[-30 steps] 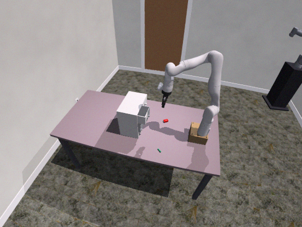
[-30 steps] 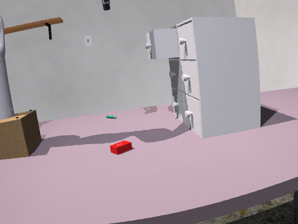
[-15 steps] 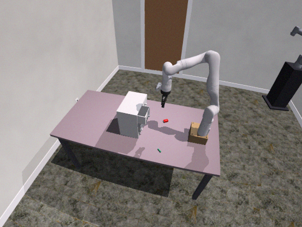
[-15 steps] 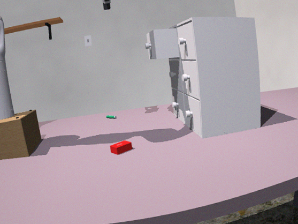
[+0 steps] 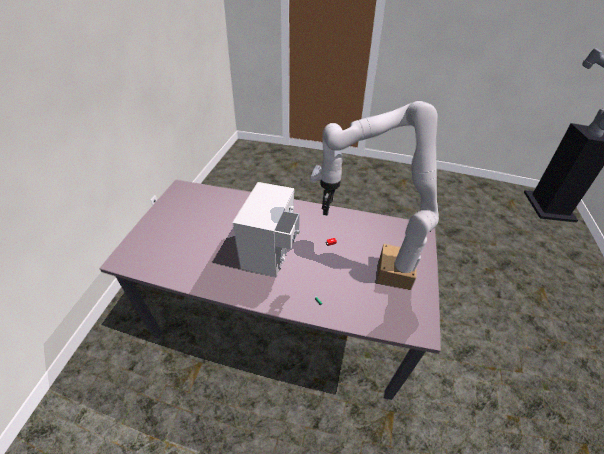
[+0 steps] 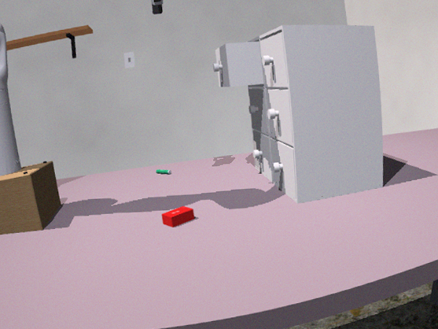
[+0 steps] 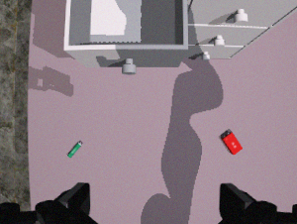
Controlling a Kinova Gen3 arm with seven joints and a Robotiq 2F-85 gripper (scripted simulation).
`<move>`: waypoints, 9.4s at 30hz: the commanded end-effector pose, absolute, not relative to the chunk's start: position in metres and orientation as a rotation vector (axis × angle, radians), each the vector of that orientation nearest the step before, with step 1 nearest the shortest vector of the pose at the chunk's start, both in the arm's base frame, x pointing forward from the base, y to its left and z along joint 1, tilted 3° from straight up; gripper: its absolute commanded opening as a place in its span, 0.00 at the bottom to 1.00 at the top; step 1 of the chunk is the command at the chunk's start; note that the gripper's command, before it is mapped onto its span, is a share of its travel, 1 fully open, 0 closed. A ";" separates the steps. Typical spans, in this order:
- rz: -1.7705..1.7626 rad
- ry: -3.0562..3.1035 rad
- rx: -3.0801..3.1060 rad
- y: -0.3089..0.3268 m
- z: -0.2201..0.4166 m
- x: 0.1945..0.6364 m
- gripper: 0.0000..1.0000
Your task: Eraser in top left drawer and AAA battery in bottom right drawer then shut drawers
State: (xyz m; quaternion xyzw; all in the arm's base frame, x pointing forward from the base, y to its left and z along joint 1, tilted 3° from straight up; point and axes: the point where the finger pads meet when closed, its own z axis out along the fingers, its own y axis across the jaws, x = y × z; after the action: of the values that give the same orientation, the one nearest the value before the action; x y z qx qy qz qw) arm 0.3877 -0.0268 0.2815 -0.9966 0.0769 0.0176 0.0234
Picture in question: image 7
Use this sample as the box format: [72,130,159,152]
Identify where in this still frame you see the red 9v battery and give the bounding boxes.
[221,132,242,155]

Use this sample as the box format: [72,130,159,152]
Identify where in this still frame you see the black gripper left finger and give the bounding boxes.
[0,182,98,224]

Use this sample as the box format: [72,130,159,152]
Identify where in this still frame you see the grey drawer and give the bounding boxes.
[188,24,267,48]
[64,0,188,74]
[185,45,243,61]
[187,0,297,26]

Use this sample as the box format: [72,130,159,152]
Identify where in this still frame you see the white chest of drawers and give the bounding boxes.
[187,0,297,58]

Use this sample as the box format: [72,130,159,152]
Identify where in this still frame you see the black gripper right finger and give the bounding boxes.
[218,183,297,224]

